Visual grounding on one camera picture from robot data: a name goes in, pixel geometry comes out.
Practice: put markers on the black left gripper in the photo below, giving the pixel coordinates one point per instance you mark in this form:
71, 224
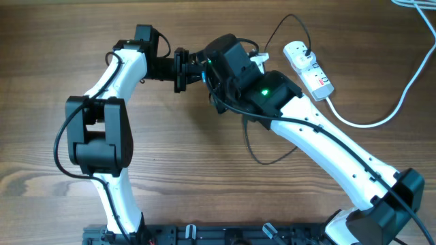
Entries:
187, 70

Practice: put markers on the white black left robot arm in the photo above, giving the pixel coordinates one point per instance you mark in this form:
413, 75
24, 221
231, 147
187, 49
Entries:
99, 137

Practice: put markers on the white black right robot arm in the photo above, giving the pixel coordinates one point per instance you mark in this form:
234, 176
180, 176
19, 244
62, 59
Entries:
384, 199

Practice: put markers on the white USB charger plug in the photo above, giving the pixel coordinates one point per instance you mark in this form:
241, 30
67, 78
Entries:
301, 61

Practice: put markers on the white power strip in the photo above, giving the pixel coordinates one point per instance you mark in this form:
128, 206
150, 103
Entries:
314, 78

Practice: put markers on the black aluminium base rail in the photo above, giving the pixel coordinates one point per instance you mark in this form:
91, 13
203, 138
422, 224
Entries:
301, 233

